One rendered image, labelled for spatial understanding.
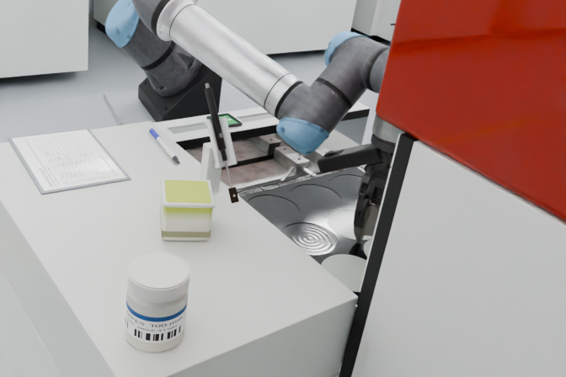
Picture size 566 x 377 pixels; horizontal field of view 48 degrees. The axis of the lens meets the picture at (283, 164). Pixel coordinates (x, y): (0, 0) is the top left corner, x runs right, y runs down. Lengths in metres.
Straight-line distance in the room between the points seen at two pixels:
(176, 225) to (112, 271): 0.12
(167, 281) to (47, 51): 3.36
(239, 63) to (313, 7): 3.93
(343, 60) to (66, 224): 0.50
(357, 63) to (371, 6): 4.80
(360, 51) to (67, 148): 0.55
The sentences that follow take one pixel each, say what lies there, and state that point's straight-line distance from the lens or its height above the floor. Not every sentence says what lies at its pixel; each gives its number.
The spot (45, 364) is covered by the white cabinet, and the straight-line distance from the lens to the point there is 1.04.
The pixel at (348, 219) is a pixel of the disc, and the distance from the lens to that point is 1.22.
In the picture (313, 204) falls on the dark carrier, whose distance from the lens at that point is 1.25.
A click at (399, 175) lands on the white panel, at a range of 0.80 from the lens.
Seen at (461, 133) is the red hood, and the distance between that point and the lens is 0.74.
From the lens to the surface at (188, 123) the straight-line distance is 1.36.
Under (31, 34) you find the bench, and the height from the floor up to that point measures 0.33.
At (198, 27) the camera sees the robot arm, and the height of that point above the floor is 1.21.
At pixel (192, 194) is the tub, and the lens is 0.95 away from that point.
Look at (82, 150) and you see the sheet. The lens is 1.21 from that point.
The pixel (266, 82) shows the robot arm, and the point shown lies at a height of 1.16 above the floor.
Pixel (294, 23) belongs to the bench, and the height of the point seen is 0.30.
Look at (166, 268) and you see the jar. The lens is 0.76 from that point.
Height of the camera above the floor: 1.52
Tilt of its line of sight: 27 degrees down
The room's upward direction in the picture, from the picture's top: 9 degrees clockwise
